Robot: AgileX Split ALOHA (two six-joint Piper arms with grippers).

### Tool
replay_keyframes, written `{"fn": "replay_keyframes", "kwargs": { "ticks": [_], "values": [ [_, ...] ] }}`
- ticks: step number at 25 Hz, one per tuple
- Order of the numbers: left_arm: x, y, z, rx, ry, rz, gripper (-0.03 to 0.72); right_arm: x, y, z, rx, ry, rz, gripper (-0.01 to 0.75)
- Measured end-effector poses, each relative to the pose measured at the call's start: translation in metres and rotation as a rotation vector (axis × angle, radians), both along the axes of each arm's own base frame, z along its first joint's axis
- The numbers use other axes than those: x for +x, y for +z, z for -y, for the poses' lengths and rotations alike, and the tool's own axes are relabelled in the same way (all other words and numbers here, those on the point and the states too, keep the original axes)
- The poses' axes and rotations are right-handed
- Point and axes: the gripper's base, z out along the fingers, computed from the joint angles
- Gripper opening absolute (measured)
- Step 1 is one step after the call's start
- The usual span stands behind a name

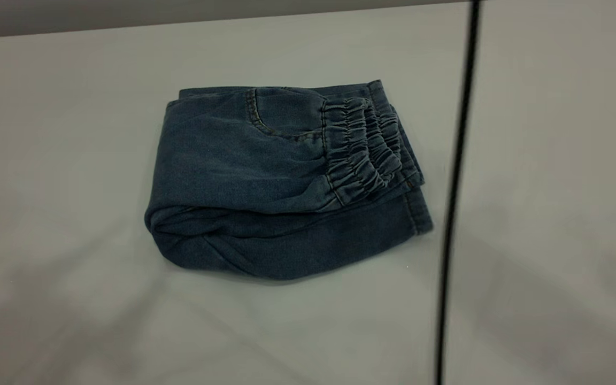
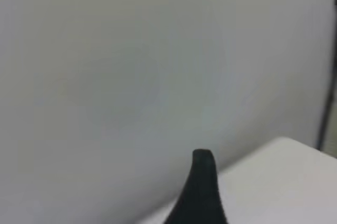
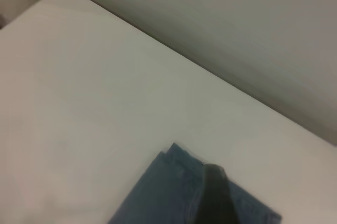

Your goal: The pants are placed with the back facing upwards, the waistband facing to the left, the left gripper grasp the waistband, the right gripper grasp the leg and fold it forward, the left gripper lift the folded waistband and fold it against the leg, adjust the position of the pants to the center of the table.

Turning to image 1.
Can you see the blue denim jeans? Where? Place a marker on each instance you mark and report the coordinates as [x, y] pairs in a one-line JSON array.
[[260, 176]]

